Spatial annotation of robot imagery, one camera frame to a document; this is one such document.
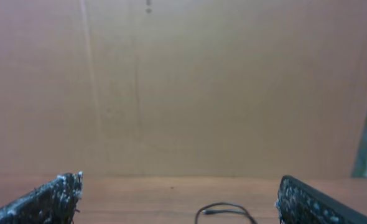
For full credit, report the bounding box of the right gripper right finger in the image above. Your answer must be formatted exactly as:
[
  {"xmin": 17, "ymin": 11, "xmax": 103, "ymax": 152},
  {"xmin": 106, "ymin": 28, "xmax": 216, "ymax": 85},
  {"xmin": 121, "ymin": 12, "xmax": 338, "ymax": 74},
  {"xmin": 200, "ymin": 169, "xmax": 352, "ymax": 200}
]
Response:
[{"xmin": 275, "ymin": 175, "xmax": 367, "ymax": 224}]

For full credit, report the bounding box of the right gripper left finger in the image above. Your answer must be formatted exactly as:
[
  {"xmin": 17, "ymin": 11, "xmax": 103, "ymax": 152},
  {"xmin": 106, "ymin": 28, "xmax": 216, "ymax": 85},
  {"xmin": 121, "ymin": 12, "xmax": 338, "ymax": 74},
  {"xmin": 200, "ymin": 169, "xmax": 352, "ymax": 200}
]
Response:
[{"xmin": 0, "ymin": 171, "xmax": 83, "ymax": 224}]

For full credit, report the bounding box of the thick black usb cable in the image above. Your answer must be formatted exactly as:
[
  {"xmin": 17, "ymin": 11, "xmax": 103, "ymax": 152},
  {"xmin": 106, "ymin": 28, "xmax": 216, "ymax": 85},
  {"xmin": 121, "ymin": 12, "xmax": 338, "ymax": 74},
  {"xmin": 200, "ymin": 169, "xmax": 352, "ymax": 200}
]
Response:
[{"xmin": 194, "ymin": 202, "xmax": 259, "ymax": 224}]

